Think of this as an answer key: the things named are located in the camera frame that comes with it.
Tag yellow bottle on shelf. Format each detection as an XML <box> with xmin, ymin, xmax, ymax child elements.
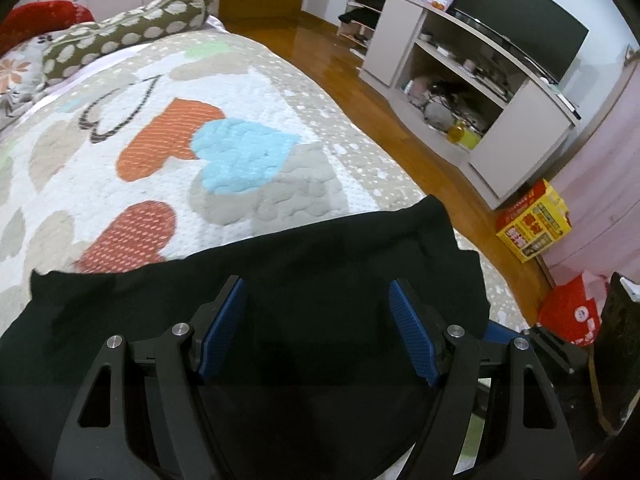
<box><xmin>446</xmin><ymin>119</ymin><xmax>482</xmax><ymax>151</ymax></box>

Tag black television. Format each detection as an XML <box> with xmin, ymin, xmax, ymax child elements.
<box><xmin>452</xmin><ymin>0</ymin><xmax>588</xmax><ymax>81</ymax></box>

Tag olive polka dot bolster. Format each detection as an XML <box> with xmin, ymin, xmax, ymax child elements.
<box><xmin>42</xmin><ymin>0</ymin><xmax>213</xmax><ymax>86</ymax></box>

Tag floral grey pillow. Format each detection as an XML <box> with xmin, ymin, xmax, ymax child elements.
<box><xmin>0</xmin><ymin>34</ymin><xmax>53</xmax><ymax>129</ymax></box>

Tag black pants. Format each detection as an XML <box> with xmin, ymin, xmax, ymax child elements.
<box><xmin>1</xmin><ymin>196</ymin><xmax>489</xmax><ymax>479</ymax></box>

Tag heart patterned quilt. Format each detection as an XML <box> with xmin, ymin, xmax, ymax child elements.
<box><xmin>1</xmin><ymin>30</ymin><xmax>526</xmax><ymax>330</ymax></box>

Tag white tv cabinet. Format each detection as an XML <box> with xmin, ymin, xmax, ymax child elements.
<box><xmin>360</xmin><ymin>0</ymin><xmax>579</xmax><ymax>209</ymax></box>

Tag yellow cardboard box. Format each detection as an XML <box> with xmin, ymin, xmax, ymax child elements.
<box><xmin>497</xmin><ymin>179</ymin><xmax>572</xmax><ymax>262</ymax></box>

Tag red plastic bag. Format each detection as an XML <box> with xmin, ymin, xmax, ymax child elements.
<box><xmin>538</xmin><ymin>271</ymin><xmax>608</xmax><ymax>347</ymax></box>

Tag red pillow behind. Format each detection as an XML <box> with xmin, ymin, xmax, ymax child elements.
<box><xmin>0</xmin><ymin>0</ymin><xmax>94</xmax><ymax>55</ymax></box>

